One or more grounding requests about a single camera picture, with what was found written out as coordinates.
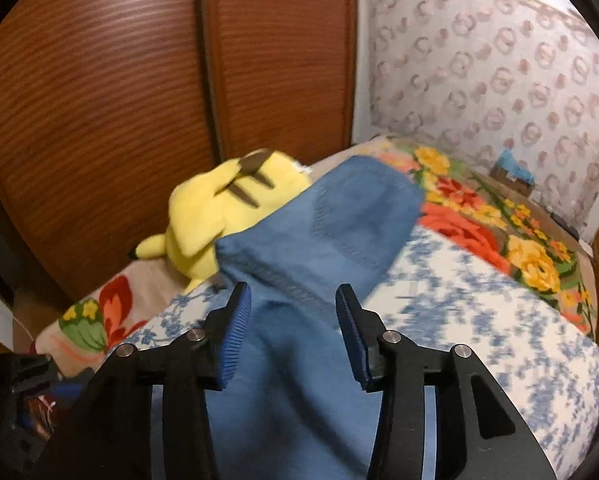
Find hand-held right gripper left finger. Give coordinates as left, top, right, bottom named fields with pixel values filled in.
left=44, top=282, right=252, bottom=480

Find black equipment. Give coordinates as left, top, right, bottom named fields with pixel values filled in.
left=0, top=352, right=95, bottom=466

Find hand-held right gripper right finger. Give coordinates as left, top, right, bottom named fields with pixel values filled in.
left=335, top=285, right=557, bottom=480

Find light blue small object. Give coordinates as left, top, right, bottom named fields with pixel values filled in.
left=497, top=149, right=536, bottom=183

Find yellow plush toy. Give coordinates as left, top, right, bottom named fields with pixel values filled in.
left=132, top=149, right=313, bottom=293

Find wooden louvered wardrobe door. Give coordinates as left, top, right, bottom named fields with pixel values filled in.
left=204, top=0, right=360, bottom=171
left=0, top=0, right=220, bottom=306

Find blue and white floral quilt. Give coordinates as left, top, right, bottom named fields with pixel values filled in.
left=106, top=225, right=599, bottom=480

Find brown small box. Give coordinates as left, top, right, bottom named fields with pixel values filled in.
left=489, top=165, right=533, bottom=198

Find floral blanket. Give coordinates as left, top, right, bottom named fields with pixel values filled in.
left=34, top=135, right=597, bottom=376

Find blue denim pants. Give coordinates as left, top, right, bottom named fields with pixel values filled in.
left=206, top=155, right=437, bottom=480

